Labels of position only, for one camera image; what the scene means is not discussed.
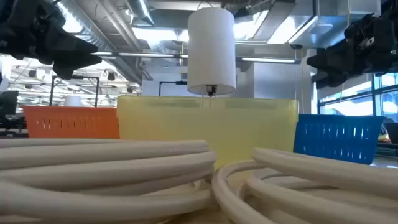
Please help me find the small black camera mount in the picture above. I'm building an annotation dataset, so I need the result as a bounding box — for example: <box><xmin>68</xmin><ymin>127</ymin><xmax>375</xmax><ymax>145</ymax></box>
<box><xmin>205</xmin><ymin>83</ymin><xmax>218</xmax><ymax>98</ymax></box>

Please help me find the white cylinder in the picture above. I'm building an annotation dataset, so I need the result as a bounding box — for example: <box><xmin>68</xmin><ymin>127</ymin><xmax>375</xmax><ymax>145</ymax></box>
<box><xmin>187</xmin><ymin>7</ymin><xmax>237</xmax><ymax>96</ymax></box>

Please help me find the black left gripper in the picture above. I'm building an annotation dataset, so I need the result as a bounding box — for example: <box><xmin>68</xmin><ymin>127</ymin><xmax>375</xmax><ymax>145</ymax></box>
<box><xmin>0</xmin><ymin>0</ymin><xmax>103</xmax><ymax>80</ymax></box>

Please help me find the blue slotted plastic basket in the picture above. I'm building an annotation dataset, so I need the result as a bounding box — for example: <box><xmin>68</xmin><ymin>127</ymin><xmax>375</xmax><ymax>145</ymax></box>
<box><xmin>293</xmin><ymin>114</ymin><xmax>386</xmax><ymax>166</ymax></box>

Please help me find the translucent yellow plastic bin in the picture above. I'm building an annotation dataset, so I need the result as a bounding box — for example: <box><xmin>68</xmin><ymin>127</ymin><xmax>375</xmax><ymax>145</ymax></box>
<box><xmin>116</xmin><ymin>95</ymin><xmax>300</xmax><ymax>169</ymax></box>

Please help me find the black metal frame stand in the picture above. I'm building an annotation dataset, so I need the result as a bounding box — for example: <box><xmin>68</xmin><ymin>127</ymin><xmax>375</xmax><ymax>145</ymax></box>
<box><xmin>159</xmin><ymin>80</ymin><xmax>189</xmax><ymax>96</ymax></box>
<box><xmin>49</xmin><ymin>75</ymin><xmax>100</xmax><ymax>107</ymax></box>

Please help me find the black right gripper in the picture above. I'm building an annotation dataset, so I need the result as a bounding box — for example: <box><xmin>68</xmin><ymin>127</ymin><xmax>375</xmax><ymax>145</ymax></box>
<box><xmin>306</xmin><ymin>12</ymin><xmax>398</xmax><ymax>90</ymax></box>

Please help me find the small white lampshade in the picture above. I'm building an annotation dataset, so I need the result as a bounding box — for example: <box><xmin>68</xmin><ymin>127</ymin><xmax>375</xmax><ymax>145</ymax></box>
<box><xmin>63</xmin><ymin>95</ymin><xmax>82</xmax><ymax>107</ymax></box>

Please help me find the orange slotted plastic basket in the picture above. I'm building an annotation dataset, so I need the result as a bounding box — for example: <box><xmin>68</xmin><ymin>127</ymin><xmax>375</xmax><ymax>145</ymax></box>
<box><xmin>21</xmin><ymin>105</ymin><xmax>121</xmax><ymax>139</ymax></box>

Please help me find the black monitor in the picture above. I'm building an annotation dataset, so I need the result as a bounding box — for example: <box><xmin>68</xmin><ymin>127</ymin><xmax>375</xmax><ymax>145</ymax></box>
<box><xmin>0</xmin><ymin>90</ymin><xmax>19</xmax><ymax>118</ymax></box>

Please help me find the long ceiling tube lamp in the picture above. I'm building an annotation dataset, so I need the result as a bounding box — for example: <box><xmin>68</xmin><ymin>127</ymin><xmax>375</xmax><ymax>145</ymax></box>
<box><xmin>91</xmin><ymin>51</ymin><xmax>189</xmax><ymax>60</ymax></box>
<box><xmin>236</xmin><ymin>56</ymin><xmax>301</xmax><ymax>65</ymax></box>

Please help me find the white cable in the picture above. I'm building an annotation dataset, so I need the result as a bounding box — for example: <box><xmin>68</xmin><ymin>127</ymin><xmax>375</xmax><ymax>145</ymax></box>
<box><xmin>0</xmin><ymin>138</ymin><xmax>217</xmax><ymax>224</ymax></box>
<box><xmin>211</xmin><ymin>147</ymin><xmax>398</xmax><ymax>224</ymax></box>

